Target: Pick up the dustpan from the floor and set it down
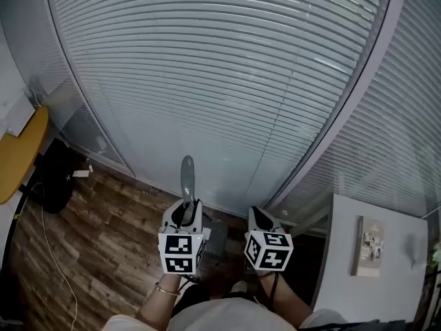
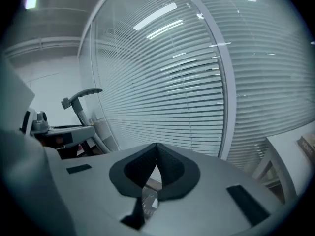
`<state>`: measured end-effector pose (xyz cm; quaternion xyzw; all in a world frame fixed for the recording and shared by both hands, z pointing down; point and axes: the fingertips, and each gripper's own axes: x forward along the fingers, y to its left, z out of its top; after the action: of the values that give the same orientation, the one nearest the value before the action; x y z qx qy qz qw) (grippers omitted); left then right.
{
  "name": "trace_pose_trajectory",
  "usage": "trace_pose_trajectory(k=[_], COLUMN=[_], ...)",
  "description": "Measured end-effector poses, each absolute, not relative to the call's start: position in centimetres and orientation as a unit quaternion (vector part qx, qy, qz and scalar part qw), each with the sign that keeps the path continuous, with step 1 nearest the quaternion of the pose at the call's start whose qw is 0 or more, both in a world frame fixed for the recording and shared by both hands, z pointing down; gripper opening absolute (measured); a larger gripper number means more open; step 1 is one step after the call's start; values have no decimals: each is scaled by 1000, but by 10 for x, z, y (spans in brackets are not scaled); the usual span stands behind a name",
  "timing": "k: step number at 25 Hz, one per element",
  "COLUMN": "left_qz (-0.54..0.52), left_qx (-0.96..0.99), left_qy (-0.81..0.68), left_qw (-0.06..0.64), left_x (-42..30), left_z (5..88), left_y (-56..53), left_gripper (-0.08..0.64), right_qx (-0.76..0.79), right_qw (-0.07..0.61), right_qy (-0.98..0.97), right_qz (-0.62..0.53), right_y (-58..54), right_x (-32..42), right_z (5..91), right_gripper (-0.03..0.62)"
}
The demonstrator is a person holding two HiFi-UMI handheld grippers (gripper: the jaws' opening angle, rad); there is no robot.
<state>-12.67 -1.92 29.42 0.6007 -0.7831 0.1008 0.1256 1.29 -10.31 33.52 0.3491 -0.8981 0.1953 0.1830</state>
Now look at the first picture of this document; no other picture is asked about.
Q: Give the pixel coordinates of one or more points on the round yellow table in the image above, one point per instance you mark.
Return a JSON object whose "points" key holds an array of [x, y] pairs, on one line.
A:
{"points": [[17, 157]]}

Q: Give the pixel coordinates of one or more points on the black bag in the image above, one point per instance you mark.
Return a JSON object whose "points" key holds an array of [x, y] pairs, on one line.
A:
{"points": [[55, 178]]}

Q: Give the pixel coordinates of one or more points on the white paper tag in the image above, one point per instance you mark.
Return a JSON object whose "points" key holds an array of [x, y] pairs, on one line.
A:
{"points": [[82, 172]]}

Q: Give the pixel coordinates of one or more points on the person's left forearm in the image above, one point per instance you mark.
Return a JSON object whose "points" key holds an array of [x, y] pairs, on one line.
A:
{"points": [[160, 303]]}

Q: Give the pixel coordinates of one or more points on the white square table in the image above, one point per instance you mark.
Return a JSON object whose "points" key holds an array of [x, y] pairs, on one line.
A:
{"points": [[396, 288]]}

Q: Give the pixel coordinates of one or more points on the white slatted window blind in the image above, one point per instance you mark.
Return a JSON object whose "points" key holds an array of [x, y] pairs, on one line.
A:
{"points": [[41, 47], [396, 133], [206, 64]]}

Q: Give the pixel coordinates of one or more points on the grey partition post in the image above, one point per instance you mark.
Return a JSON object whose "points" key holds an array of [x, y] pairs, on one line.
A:
{"points": [[398, 5]]}

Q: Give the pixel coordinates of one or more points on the person's white garment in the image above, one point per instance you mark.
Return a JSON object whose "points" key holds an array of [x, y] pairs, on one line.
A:
{"points": [[224, 317]]}

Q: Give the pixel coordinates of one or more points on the person's right forearm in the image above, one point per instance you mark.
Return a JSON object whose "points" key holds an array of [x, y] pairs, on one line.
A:
{"points": [[293, 298]]}

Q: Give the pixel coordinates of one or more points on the white flower bunch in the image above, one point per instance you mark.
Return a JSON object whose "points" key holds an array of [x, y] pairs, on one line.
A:
{"points": [[435, 259]]}

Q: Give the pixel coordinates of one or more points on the grey paperback book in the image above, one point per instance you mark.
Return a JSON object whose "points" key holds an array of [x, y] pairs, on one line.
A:
{"points": [[368, 247]]}

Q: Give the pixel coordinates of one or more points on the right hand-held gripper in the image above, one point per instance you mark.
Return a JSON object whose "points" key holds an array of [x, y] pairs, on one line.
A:
{"points": [[268, 252]]}

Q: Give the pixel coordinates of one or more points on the black table leg frame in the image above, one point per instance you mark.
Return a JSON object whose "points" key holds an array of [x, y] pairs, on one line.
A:
{"points": [[20, 209]]}

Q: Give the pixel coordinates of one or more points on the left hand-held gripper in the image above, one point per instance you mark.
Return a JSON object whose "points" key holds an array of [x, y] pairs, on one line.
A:
{"points": [[179, 250]]}

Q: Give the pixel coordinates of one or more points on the white box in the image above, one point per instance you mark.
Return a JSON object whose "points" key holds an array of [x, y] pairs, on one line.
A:
{"points": [[15, 116]]}

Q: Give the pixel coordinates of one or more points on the person's white shoe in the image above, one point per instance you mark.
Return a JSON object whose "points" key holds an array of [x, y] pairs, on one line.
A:
{"points": [[238, 287]]}

